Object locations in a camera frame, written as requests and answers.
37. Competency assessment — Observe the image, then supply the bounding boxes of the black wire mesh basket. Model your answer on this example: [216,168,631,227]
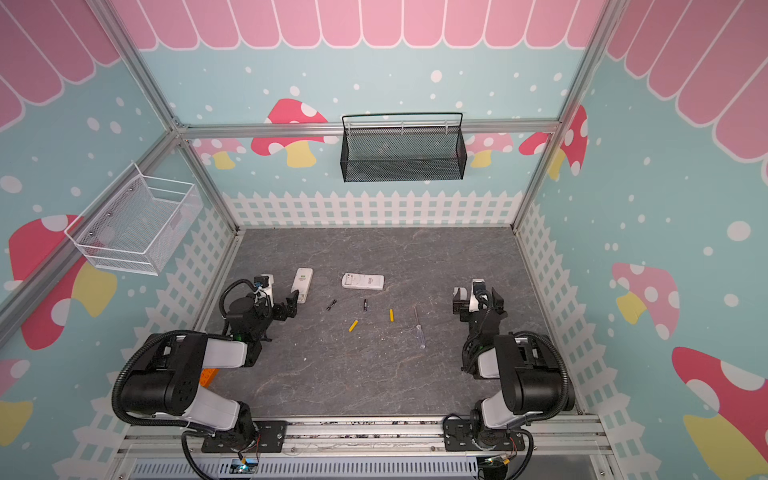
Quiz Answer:
[340,112,468,183]

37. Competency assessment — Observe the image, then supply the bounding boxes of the white air conditioner remote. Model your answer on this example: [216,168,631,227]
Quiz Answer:
[341,273,385,291]

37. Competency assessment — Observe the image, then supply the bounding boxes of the white remote with green buttons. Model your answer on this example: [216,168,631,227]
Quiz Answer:
[291,267,314,304]

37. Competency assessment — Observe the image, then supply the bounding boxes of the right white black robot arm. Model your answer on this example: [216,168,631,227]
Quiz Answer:
[442,280,575,452]

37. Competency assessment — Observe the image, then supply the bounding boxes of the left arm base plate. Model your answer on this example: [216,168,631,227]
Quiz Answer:
[202,420,288,454]

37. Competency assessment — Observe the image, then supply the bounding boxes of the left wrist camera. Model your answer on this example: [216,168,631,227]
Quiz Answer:
[253,274,274,303]

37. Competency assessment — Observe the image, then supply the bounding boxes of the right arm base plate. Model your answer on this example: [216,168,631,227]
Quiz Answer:
[442,415,526,452]

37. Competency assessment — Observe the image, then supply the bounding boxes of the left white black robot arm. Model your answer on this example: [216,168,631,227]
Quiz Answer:
[111,274,302,453]

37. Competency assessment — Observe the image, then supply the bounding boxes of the orange toy brick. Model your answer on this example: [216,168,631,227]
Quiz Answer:
[199,368,219,388]

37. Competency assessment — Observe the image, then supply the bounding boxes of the white wire mesh basket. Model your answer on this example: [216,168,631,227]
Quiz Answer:
[64,164,203,276]

